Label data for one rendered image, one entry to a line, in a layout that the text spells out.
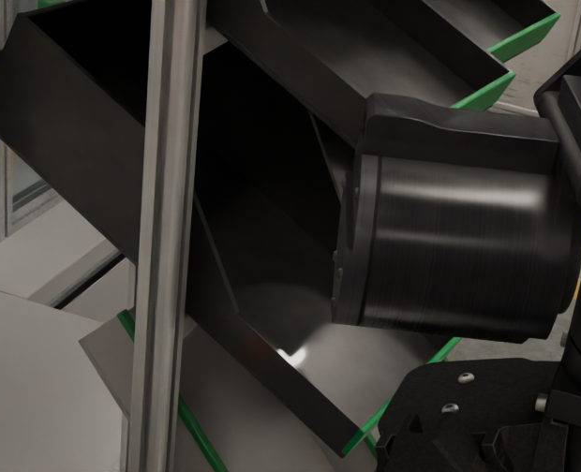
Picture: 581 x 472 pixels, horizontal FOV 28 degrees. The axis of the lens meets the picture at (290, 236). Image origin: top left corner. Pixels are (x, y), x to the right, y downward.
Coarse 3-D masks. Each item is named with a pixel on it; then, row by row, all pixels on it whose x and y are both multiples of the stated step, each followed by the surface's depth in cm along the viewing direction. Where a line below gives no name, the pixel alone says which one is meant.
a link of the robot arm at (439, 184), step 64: (576, 64) 35; (384, 128) 32; (448, 128) 32; (512, 128) 33; (576, 128) 32; (384, 192) 32; (448, 192) 32; (512, 192) 32; (576, 192) 30; (384, 256) 32; (448, 256) 32; (512, 256) 32; (384, 320) 33; (448, 320) 33; (512, 320) 33
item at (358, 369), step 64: (128, 0) 70; (0, 64) 64; (64, 64) 62; (128, 64) 76; (0, 128) 66; (64, 128) 63; (128, 128) 61; (256, 128) 72; (64, 192) 65; (128, 192) 62; (256, 192) 73; (320, 192) 71; (128, 256) 64; (192, 256) 61; (256, 256) 69; (320, 256) 72; (256, 320) 65; (320, 320) 67; (320, 384) 63; (384, 384) 66
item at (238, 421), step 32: (128, 320) 66; (96, 352) 68; (128, 352) 67; (192, 352) 74; (224, 352) 76; (128, 384) 68; (192, 384) 73; (224, 384) 75; (256, 384) 77; (128, 416) 68; (192, 416) 66; (224, 416) 74; (256, 416) 76; (288, 416) 78; (192, 448) 67; (224, 448) 72; (256, 448) 74; (288, 448) 76; (320, 448) 78
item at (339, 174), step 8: (320, 120) 85; (320, 128) 85; (328, 128) 85; (320, 136) 84; (328, 136) 84; (336, 136) 85; (328, 144) 84; (336, 144) 84; (344, 144) 85; (328, 152) 83; (336, 152) 83; (344, 152) 84; (352, 152) 84; (336, 160) 83; (344, 160) 83; (352, 160) 84; (336, 168) 82; (344, 168) 82; (336, 176) 81; (344, 176) 82
